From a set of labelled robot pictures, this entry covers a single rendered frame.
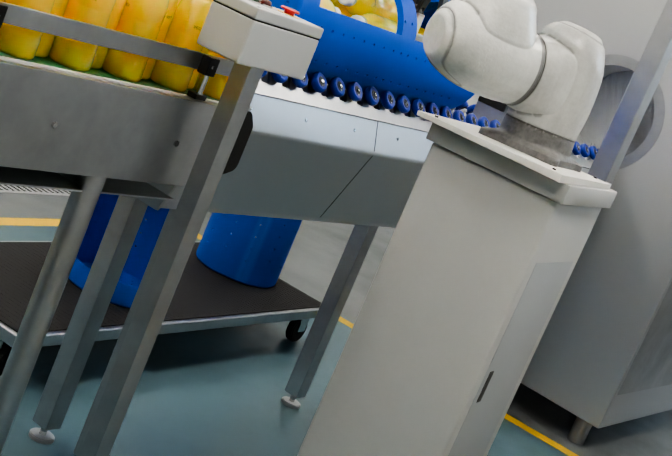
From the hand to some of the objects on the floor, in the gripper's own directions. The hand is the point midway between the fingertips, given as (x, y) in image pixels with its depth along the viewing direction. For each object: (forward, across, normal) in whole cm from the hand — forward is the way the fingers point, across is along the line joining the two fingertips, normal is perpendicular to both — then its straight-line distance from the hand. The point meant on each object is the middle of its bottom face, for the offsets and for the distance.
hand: (422, 30), depth 306 cm
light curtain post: (+114, -27, -79) cm, 142 cm away
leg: (+114, +13, +64) cm, 131 cm away
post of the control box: (+114, -23, +91) cm, 148 cm away
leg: (+114, +13, -35) cm, 120 cm away
